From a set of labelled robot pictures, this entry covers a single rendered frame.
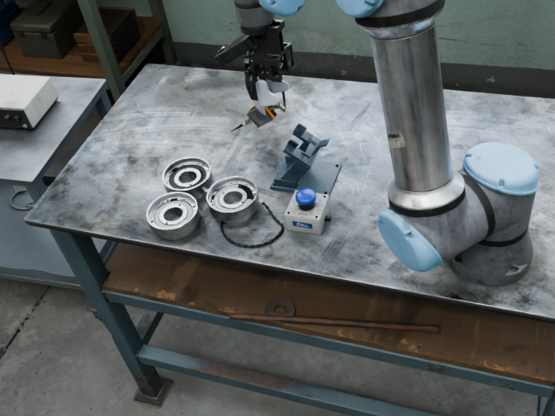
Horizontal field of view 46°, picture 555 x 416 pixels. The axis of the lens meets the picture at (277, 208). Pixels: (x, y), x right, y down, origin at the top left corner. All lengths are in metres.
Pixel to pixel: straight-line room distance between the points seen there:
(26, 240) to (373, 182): 1.36
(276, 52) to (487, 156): 0.49
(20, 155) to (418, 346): 1.15
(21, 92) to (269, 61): 0.88
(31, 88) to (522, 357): 1.45
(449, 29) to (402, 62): 1.99
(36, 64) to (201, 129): 1.72
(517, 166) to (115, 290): 0.98
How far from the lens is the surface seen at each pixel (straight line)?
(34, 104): 1.96
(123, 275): 1.64
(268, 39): 1.33
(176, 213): 1.36
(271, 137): 1.50
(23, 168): 1.85
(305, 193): 1.24
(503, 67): 2.93
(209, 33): 3.21
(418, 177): 0.96
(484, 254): 1.16
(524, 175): 1.06
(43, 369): 2.28
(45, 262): 2.26
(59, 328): 2.35
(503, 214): 1.07
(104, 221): 1.41
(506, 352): 1.43
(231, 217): 1.30
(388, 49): 0.87
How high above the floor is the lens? 1.74
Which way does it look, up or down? 45 degrees down
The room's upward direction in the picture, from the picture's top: 10 degrees counter-clockwise
